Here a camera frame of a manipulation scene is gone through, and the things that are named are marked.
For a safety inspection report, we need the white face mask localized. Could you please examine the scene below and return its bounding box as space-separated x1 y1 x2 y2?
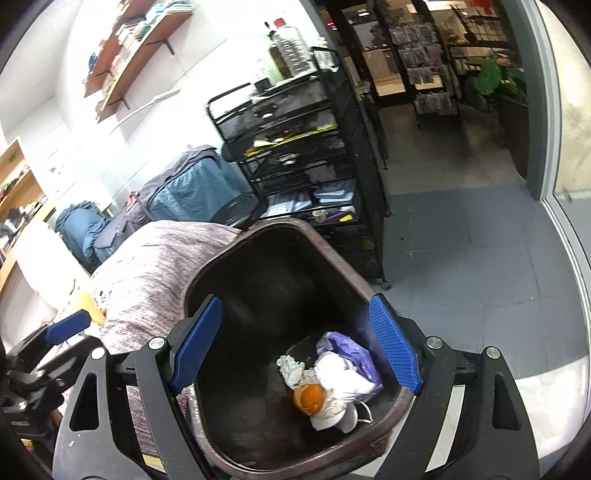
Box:
311 351 383 434

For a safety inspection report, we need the clear plastic bottle red cap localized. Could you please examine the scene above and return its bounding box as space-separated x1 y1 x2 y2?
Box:
273 18 312 76

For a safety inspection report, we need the display rack in hallway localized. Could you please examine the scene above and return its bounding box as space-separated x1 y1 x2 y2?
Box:
376 1 461 126

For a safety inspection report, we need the white tissue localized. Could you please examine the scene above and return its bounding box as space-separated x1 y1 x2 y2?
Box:
276 355 318 390

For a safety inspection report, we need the orange fruit peel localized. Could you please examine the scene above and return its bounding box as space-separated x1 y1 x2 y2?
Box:
294 384 325 416

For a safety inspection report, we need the wooden cubby wall shelf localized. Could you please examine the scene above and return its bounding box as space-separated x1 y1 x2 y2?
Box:
0 139 47 288

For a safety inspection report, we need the green potted plant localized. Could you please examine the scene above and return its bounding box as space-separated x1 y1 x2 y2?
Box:
464 53 528 111

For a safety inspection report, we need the blue bundled blanket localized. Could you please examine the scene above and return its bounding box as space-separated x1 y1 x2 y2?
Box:
55 201 110 273

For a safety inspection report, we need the dark brown trash bin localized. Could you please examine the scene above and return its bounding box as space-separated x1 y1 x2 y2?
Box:
185 220 412 479

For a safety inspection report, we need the black mesh rolling cart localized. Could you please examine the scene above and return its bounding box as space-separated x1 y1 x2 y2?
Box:
206 47 391 289

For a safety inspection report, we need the upper wooden wall shelf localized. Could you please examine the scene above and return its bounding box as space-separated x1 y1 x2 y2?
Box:
84 0 154 97

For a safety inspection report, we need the purple tissue pack wrapper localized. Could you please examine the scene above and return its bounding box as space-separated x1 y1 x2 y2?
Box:
315 331 382 385

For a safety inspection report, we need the dark brown bottle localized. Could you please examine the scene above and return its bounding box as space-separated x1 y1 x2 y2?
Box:
264 22 293 80

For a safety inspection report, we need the blue covered massage bed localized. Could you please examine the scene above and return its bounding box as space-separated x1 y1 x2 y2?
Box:
93 145 252 263

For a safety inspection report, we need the lower wooden wall shelf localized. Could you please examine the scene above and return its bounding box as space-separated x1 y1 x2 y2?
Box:
95 1 193 123

